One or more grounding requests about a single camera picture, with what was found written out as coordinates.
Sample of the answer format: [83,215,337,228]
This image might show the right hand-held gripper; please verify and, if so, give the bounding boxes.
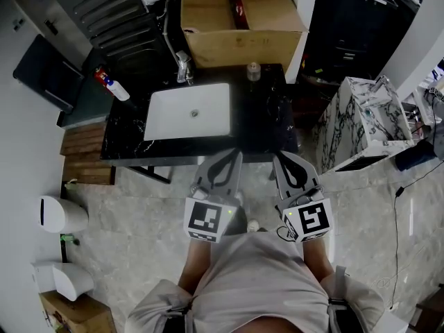
[272,151,334,244]

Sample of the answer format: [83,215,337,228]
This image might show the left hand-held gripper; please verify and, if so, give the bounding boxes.
[182,148,244,244]

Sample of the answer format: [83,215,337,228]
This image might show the small round glass jar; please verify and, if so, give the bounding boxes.
[246,61,262,82]

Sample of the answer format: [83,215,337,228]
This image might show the person's right forearm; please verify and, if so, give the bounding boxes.
[300,236,336,280]

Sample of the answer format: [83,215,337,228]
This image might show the person's left forearm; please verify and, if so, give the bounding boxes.
[177,237,214,296]

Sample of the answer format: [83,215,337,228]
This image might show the black marble vanity table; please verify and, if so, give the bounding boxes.
[99,63,300,168]

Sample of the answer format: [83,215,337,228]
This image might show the white rectangular sink basin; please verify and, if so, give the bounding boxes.
[143,83,232,142]

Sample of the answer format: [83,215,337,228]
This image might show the white bottle with blue cap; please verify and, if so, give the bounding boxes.
[103,76,131,102]

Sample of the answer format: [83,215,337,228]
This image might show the marble patterned cabinet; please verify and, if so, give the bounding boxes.
[314,76,417,175]

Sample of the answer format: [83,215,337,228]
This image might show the person's light grey shirt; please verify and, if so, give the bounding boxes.
[123,230,386,333]

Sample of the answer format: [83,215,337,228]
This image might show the large open cardboard box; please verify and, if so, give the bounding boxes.
[180,0,309,72]

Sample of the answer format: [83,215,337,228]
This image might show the brown wooden slat panel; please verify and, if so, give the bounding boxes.
[59,121,117,186]

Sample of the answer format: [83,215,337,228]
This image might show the dark teal platform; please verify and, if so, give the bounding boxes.
[57,52,115,128]

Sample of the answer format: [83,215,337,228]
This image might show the red fire extinguisher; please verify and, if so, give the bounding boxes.
[93,66,112,88]

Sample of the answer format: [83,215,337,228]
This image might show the red packaged item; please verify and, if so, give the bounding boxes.
[231,0,250,30]

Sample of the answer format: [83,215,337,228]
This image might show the black cabinet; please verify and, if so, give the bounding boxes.
[301,0,422,85]

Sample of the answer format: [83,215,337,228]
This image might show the white box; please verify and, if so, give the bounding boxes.
[376,309,410,333]

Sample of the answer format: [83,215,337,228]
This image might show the dark wooden stool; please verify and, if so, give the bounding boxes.
[409,282,444,329]

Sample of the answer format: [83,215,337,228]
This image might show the dark ribbed metal panels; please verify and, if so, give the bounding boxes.
[51,0,181,83]

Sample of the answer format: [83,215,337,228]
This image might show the small brown cardboard box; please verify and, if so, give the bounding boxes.
[39,289,117,333]

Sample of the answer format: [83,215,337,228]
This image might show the dark grey flat panel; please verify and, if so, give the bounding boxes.
[12,34,86,114]

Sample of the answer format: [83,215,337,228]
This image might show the black vanity frame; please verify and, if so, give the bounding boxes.
[128,154,278,185]

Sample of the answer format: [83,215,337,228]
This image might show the black floor cable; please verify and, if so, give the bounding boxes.
[388,160,444,310]

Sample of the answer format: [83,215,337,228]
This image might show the grey harness strap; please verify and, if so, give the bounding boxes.
[325,265,361,333]
[166,305,195,333]

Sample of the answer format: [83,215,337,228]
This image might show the white cylindrical wall dispenser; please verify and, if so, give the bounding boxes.
[36,195,90,234]

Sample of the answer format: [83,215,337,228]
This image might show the white rounded wall dispenser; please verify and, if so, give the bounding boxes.
[31,261,95,302]

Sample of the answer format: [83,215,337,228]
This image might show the grey door with handle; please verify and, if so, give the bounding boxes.
[8,0,94,62]

